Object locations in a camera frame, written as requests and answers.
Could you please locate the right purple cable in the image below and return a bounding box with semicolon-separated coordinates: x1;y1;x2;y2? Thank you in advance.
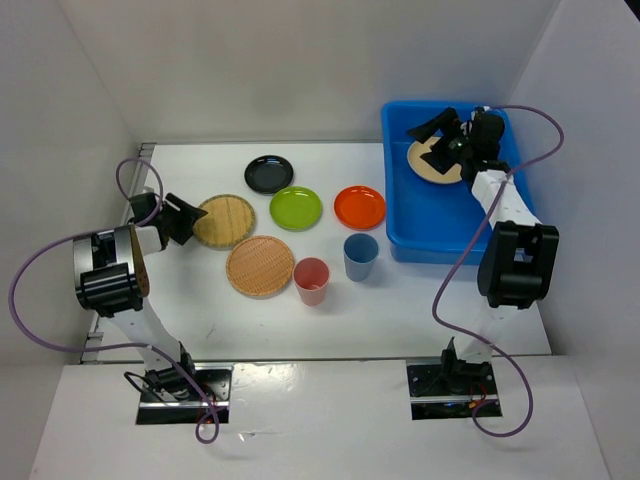
432;104;566;439

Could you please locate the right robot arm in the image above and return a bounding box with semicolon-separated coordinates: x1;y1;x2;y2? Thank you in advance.
407;107;559;394

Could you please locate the blue plastic bin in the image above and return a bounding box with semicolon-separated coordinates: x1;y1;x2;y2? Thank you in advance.
380;101;544;265

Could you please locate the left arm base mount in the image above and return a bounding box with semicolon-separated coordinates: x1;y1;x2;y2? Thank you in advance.
124;363;233;425

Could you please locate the blue plastic cup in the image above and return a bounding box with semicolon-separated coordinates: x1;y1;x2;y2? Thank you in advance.
343;233;379;282

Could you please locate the green round plate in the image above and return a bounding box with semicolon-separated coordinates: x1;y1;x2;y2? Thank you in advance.
269;186;323;231

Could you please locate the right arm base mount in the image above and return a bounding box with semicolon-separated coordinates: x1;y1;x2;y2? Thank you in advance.
406;363;502;421

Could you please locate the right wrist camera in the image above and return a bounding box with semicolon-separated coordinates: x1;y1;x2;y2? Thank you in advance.
471;105;496;119

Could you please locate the black round plate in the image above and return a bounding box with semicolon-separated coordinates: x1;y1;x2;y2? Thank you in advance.
244;155;294;195

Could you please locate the pink plastic cup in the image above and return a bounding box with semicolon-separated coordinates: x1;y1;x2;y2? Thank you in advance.
293;257;330;306

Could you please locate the green-rimmed bamboo woven plate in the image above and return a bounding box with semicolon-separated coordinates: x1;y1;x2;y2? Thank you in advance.
193;194;256;248

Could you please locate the beige round plate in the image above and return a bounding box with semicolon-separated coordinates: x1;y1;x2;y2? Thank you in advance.
407;137;462;185

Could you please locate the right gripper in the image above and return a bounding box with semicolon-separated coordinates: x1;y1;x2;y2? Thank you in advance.
405;107;474;174

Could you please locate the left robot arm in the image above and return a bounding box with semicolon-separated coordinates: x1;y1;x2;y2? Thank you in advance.
73;192;206;401

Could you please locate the aluminium table edge rail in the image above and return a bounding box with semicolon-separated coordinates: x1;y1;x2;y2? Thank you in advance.
79;142;157;365

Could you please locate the orange round plate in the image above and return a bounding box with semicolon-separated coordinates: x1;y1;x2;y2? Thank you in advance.
333;185;386;230

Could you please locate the brown woven bamboo plate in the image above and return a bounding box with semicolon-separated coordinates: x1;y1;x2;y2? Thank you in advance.
225;235;294;297

